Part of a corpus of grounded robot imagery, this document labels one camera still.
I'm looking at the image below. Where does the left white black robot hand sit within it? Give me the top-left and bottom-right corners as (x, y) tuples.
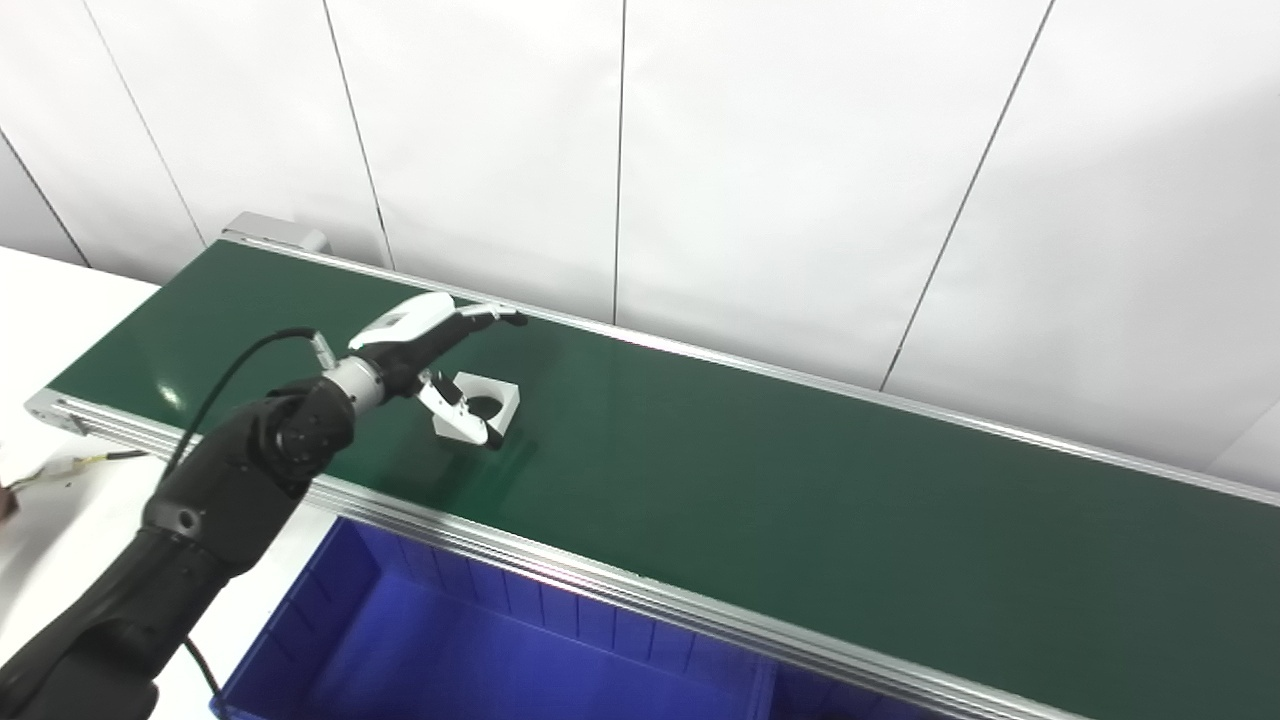
(347, 292), (528, 449)

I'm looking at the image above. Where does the white block with round hole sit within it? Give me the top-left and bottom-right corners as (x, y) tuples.
(432, 371), (521, 448)

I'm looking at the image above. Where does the grey conveyor motor housing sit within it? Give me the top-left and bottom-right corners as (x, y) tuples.
(222, 212), (331, 256)

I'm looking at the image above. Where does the blue plastic bin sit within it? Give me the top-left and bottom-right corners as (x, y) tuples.
(770, 660), (941, 720)
(212, 515), (781, 720)

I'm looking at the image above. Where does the green conveyor belt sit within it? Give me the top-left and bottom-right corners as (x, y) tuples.
(25, 238), (1280, 720)

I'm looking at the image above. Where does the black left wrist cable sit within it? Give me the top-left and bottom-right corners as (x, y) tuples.
(160, 327), (336, 476)

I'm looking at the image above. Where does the thin grey wire with connector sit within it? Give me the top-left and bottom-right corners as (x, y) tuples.
(0, 450), (151, 496)

